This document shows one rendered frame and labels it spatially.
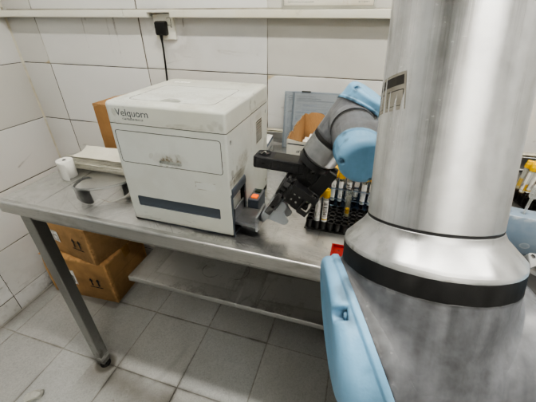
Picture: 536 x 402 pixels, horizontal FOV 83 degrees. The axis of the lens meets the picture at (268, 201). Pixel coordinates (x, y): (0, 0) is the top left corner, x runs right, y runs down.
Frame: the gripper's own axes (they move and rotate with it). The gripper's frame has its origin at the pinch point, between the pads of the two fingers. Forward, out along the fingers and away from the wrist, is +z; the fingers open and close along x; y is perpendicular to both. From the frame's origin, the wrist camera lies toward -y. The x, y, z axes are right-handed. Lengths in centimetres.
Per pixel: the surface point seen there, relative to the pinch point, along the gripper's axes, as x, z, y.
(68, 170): 9, 35, -58
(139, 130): -4.5, -4.2, -32.3
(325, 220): 5.0, -5.6, 13.5
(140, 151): -4.5, 0.4, -30.6
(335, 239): 1.9, -4.6, 17.4
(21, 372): -18, 132, -45
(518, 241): 7, -27, 48
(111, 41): 59, 15, -88
